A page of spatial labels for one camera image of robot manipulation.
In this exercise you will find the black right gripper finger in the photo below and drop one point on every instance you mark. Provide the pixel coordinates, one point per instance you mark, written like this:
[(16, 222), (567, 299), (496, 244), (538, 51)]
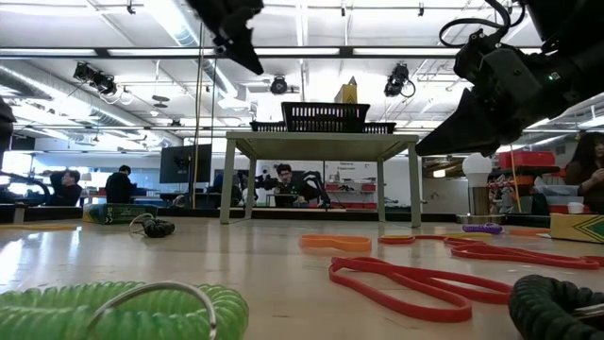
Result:
[(453, 153), (467, 127)]

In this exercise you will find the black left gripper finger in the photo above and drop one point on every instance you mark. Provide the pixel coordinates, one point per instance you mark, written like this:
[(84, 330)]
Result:
[(250, 42), (233, 42)]

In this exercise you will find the black plastic mesh basket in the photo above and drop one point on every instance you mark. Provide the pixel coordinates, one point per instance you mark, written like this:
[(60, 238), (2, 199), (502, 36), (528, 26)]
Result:
[(325, 118), (266, 127), (380, 128)]

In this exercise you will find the yellow Crayola crayons box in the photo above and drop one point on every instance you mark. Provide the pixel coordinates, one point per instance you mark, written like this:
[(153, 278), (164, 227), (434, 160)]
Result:
[(347, 92)]

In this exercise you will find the orange rubber band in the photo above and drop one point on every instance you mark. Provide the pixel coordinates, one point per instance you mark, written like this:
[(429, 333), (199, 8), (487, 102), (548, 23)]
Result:
[(528, 232), (335, 244)]

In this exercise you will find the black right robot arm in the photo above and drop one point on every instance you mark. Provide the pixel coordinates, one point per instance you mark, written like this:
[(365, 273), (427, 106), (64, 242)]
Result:
[(580, 38)]

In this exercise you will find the white bulb lamp metal base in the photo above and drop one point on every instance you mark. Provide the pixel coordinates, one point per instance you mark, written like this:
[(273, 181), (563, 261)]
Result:
[(476, 170)]

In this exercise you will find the red storage bin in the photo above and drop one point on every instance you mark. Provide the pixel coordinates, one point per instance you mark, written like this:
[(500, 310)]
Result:
[(526, 159)]

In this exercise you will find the black overhead light bar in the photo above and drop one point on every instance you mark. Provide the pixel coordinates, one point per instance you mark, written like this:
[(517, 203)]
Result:
[(347, 52)]

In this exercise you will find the red rubber band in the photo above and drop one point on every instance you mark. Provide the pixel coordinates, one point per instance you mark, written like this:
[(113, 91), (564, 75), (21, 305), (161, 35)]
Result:
[(519, 257), (424, 310), (396, 240)]

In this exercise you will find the person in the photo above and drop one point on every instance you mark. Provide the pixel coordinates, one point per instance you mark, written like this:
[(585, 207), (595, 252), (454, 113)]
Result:
[(292, 186), (68, 189), (120, 186), (587, 175)]

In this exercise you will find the black monitor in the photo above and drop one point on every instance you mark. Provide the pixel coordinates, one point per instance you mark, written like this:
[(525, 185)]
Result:
[(186, 163)]

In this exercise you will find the white cup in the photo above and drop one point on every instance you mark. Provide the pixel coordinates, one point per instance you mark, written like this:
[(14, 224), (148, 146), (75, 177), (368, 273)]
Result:
[(575, 208)]

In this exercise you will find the yellow blue green Crayola box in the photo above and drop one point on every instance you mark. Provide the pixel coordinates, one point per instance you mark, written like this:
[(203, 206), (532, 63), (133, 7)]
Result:
[(578, 229)]

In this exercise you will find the black ceiling camera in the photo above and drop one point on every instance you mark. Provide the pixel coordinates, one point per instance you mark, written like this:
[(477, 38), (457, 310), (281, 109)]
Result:
[(94, 78), (396, 80), (278, 86)]

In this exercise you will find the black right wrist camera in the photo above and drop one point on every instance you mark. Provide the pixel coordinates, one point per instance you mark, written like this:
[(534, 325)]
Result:
[(472, 56)]

